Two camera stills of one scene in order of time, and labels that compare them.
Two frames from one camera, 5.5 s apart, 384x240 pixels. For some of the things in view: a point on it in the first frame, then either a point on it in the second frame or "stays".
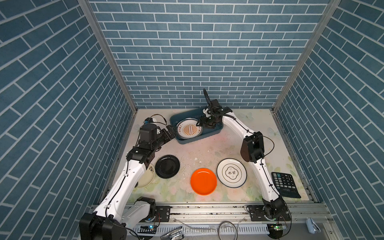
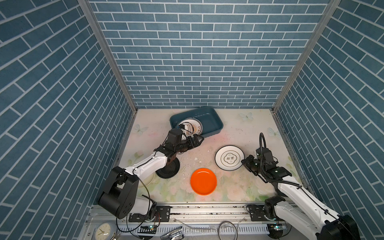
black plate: (167, 166) stays
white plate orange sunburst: (187, 128) stays
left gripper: (168, 138) -> (194, 141)
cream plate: (147, 177) stays
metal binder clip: (175, 234) stays
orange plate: (203, 181) stays
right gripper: (202, 121) -> (246, 162)
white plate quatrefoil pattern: (231, 173) -> (229, 158)
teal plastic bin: (195, 113) stays
